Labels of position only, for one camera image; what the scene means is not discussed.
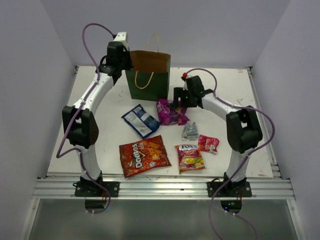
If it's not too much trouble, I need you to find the purple snack bag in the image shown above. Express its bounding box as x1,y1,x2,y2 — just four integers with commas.
156,99,190,126

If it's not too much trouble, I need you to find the Fox's fruits candy bag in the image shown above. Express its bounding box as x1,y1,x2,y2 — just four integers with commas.
175,144,206,174

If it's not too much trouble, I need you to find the small pink candy bag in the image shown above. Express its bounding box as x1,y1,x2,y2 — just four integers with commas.
198,134,220,154

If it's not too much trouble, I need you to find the blue snack bag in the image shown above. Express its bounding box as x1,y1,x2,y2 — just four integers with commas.
121,104,160,140

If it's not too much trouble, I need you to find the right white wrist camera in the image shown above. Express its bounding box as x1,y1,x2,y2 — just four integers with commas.
181,72,188,91

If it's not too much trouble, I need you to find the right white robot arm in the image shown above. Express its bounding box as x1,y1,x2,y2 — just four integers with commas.
172,73,263,197

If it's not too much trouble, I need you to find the aluminium frame rail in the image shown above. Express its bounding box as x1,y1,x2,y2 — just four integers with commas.
32,175,295,200

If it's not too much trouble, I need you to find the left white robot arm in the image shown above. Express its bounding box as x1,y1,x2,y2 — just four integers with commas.
56,40,133,197

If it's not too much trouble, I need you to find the green paper bag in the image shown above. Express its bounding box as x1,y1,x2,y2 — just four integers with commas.
125,33,171,102

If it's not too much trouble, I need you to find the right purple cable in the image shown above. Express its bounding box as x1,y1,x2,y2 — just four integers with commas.
184,67,277,240

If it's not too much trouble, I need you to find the silver foil packet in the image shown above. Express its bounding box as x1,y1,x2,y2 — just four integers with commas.
181,121,199,141

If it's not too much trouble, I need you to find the red Doritos bag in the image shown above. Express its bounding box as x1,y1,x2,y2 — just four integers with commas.
119,135,171,178

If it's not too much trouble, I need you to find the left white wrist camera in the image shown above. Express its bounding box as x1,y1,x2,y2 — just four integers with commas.
113,32,128,45

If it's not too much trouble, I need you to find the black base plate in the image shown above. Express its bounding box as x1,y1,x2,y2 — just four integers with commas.
206,178,253,198
72,180,120,198

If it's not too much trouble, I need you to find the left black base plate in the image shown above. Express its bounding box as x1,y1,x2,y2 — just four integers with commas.
72,180,120,198

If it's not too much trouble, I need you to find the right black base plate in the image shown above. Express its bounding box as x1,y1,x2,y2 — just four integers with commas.
206,178,253,198

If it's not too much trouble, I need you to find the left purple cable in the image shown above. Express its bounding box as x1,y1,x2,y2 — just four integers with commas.
55,22,118,215

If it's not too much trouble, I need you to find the purple cable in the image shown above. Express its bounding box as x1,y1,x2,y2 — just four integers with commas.
184,67,277,240
55,22,118,215

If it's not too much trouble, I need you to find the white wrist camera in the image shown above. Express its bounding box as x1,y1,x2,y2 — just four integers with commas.
113,32,128,45
181,72,188,91

